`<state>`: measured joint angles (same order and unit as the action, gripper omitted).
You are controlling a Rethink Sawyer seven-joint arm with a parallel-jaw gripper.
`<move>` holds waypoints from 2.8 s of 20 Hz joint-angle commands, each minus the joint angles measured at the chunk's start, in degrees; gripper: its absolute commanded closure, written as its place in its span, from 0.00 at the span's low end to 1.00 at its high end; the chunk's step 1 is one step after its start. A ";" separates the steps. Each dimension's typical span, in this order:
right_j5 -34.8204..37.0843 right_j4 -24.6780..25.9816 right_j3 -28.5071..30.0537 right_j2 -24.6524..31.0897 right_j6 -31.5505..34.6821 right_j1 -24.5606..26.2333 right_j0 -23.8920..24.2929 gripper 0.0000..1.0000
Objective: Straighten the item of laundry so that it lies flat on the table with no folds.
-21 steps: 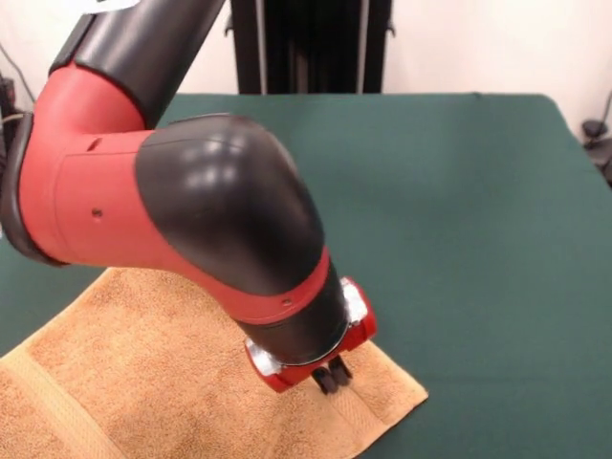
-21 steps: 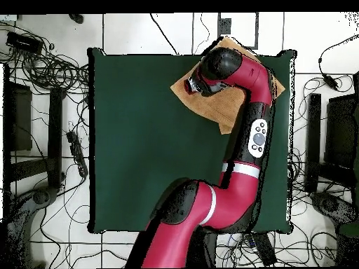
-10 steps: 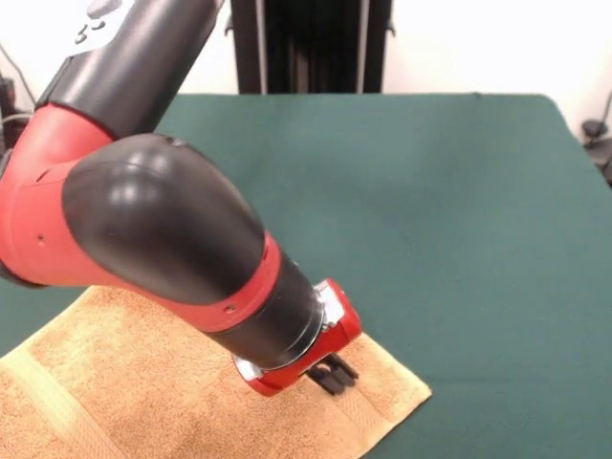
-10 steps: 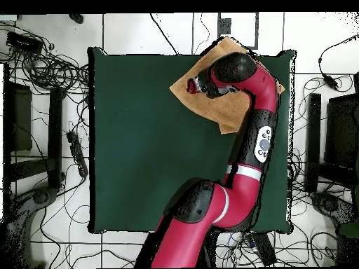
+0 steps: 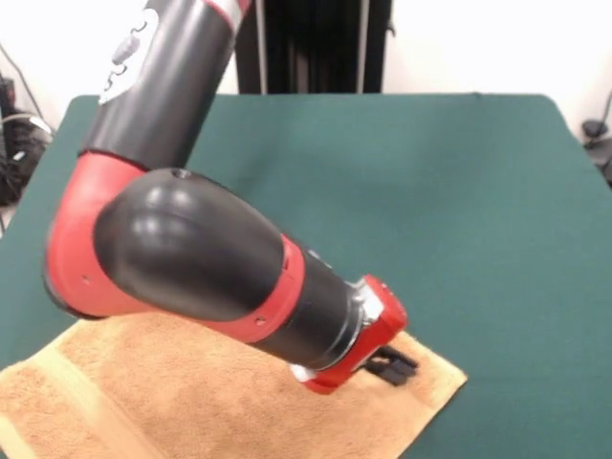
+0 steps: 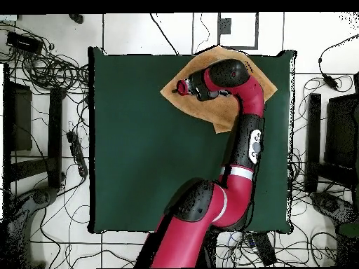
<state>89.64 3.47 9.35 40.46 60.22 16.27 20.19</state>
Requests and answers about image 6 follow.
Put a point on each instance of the dark green table cloth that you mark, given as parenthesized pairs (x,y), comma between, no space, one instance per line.
(140,154)

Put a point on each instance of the tan terry towel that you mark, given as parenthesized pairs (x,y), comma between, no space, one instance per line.
(218,112)

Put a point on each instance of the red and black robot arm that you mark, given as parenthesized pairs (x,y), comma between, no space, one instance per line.
(252,95)

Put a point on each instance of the long black power strip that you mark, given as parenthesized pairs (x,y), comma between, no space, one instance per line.
(265,249)

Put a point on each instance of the black electronics box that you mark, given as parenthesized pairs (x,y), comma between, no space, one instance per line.
(23,42)

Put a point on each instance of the dark flat panel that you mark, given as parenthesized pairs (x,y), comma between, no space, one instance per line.
(21,117)
(342,126)

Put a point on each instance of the dark grey square plate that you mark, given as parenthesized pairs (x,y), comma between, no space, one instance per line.
(225,26)

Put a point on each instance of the grey square floor frame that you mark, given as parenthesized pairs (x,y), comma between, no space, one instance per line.
(256,33)

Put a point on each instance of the dark stand foot with knob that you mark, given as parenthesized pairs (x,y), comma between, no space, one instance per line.
(40,196)
(329,204)

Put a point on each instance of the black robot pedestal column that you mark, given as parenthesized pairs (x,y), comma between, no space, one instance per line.
(210,249)

